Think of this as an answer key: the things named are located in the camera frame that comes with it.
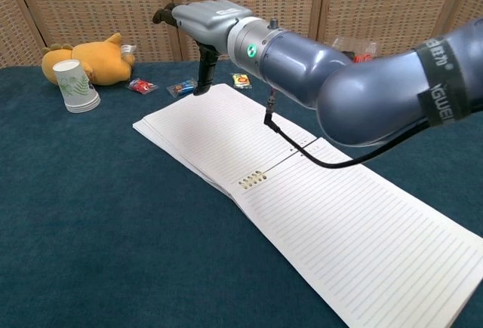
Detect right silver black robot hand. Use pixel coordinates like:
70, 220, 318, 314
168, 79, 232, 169
152, 0, 254, 97

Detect lined paper notepad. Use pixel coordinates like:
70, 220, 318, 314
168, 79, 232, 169
132, 83, 483, 328

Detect yellow wrapped candy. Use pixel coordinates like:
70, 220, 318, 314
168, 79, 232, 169
230, 72, 253, 90

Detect blue wrapped candy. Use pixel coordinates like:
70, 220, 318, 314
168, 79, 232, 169
166, 77, 198, 99

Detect red wrapped candy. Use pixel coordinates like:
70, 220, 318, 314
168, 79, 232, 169
126, 77, 158, 96

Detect yellow plush toy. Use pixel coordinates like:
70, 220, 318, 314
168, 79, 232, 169
41, 32, 137, 87

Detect woven rattan folding screen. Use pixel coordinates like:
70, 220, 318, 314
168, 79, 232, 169
0, 0, 483, 69

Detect stacked fern print paper cups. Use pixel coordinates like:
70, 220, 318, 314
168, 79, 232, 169
52, 59, 102, 114

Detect clear box of red clips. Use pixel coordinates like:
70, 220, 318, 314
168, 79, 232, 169
331, 37, 380, 65

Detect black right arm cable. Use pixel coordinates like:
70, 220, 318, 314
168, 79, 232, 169
263, 88, 431, 170

